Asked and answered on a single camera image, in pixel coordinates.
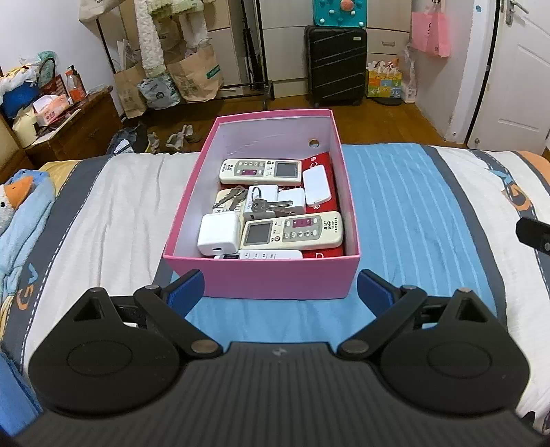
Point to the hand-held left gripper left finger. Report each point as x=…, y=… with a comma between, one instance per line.
x=187, y=290

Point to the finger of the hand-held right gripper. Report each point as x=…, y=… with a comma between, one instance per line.
x=535, y=234

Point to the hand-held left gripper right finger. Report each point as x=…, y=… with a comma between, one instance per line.
x=376, y=290

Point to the large white charger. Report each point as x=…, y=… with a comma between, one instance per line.
x=217, y=236

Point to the pink cardboard box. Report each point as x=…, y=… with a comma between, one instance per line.
x=266, y=277

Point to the slim white remote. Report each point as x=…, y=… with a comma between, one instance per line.
x=266, y=255

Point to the cream remote control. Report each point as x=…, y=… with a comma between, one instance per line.
x=223, y=203

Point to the white remote purple panel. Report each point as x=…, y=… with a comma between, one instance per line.
x=253, y=172
x=300, y=230

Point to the silver key bunch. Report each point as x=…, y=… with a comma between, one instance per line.
x=268, y=207
x=235, y=197

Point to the white rounded case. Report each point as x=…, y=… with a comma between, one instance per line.
x=316, y=185

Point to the small white charger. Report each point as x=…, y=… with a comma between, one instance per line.
x=268, y=192
x=294, y=198

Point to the bed with white blanket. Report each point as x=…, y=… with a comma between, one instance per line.
x=408, y=206

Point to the white door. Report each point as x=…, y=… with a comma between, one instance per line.
x=520, y=77

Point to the black trash bag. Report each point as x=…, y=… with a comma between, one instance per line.
x=124, y=139

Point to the light blue cloth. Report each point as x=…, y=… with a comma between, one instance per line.
x=30, y=240

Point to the wooden nightstand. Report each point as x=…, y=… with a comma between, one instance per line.
x=81, y=129

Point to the white goose plush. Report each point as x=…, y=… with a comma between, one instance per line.
x=8, y=206

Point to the clear plastic bag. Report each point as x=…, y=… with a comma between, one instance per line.
x=409, y=77

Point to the green white plastic bag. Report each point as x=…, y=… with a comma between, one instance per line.
x=159, y=91

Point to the plain brown paper bag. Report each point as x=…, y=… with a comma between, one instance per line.
x=129, y=92

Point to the white papers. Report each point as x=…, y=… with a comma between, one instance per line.
x=60, y=127

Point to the colourful gift bag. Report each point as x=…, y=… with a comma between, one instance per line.
x=384, y=81

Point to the paper bag green print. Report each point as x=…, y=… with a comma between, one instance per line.
x=197, y=77

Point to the pink white tissue pack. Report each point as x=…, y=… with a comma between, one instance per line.
x=50, y=109

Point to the beige wooden headboard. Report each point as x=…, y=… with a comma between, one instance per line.
x=10, y=148

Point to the black suitcase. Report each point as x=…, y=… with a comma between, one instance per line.
x=335, y=64

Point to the pink shopping bag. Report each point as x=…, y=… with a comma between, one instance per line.
x=429, y=30

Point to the cream container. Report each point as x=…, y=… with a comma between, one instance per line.
x=23, y=128

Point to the orange pump bottle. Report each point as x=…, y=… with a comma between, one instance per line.
x=75, y=86

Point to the black clothes rack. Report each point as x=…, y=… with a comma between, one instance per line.
x=250, y=47

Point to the cream fluffy garment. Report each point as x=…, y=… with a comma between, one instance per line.
x=193, y=21
x=148, y=38

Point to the blue bag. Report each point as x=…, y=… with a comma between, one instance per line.
x=17, y=98

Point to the white wardrobe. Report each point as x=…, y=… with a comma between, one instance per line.
x=283, y=43

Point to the teal dotted box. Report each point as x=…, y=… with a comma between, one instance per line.
x=331, y=15

